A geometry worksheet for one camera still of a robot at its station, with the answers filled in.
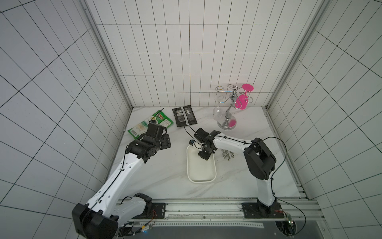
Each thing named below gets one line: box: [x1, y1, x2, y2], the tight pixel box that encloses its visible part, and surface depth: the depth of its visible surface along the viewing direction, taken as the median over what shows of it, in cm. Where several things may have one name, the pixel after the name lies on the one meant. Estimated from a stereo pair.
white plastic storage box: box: [186, 144, 217, 184], surface depth 86 cm
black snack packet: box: [172, 104, 198, 127], surface depth 113 cm
